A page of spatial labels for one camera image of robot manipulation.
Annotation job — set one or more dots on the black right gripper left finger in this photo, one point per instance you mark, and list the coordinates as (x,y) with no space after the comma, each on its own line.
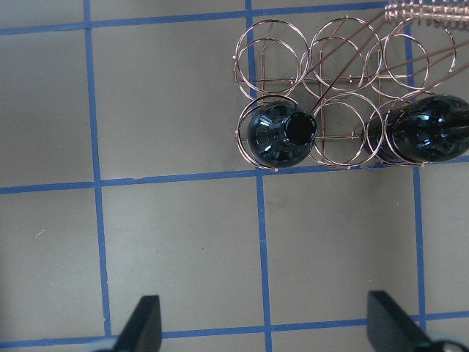
(143,330)

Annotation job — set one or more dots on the copper wire wine basket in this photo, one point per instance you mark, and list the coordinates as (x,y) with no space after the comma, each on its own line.
(350,71)

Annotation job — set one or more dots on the dark glass wine bottle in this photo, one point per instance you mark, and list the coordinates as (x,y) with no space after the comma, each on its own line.
(432,129)
(280,134)

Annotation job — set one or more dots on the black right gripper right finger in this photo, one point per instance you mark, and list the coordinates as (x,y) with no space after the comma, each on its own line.
(390,328)

